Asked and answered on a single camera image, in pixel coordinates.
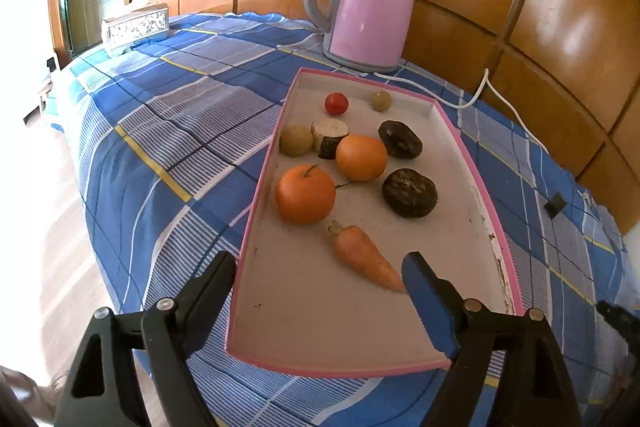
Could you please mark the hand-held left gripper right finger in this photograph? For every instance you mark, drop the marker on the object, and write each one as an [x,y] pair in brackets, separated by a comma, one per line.
[425,302]

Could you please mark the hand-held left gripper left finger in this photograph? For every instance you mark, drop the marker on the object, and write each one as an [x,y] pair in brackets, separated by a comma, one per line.
[215,287]

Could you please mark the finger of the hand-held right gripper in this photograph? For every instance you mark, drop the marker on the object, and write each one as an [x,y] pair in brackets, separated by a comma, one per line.
[620,324]

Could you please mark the orange carrot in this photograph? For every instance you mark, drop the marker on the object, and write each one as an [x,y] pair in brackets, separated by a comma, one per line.
[365,254]

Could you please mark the pink shallow tray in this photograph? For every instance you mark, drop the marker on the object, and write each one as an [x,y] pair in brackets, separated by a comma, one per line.
[310,317]

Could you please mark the orange with stem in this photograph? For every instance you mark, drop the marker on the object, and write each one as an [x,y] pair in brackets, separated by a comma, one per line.
[305,194]

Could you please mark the orange without stem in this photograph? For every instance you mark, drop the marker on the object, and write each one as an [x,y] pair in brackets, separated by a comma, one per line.
[361,157]

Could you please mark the small yellow-green ball fruit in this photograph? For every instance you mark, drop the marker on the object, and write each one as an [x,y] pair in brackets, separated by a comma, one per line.
[295,140]

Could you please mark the pale cut piece dark rind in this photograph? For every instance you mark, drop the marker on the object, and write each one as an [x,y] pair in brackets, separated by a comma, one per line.
[327,132]

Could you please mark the small tan ball fruit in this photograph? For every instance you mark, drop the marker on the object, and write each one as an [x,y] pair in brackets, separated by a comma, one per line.
[381,100]

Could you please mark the red tomato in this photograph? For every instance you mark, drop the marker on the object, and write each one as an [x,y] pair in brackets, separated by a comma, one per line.
[336,103]

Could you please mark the small black cube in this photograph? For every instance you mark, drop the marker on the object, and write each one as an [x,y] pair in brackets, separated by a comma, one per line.
[555,205]

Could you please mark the blue plaid cloth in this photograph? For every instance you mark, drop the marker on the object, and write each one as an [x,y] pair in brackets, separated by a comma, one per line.
[175,132]

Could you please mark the patterned tissue box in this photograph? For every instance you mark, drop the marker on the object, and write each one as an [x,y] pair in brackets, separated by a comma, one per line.
[135,29]

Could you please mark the pink electric kettle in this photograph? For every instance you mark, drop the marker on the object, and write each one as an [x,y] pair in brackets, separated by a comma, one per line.
[375,7]

